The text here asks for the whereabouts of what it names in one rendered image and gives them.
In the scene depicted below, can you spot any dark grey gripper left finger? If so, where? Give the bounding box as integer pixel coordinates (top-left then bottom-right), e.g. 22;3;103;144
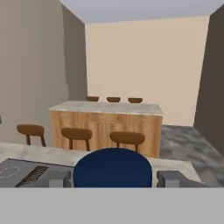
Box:
25;170;73;188

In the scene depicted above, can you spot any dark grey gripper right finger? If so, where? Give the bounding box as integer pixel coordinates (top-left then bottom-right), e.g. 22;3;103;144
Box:
157;170;205;188

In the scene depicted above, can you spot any grey hob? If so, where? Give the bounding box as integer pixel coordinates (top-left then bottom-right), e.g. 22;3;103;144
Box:
0;157;74;188

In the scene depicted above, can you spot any dark blue round object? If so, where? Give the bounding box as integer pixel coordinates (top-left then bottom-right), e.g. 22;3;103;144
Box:
73;147;153;188

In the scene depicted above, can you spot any wooden kitchen island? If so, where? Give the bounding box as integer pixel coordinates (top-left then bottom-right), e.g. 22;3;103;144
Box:
48;100;164;159

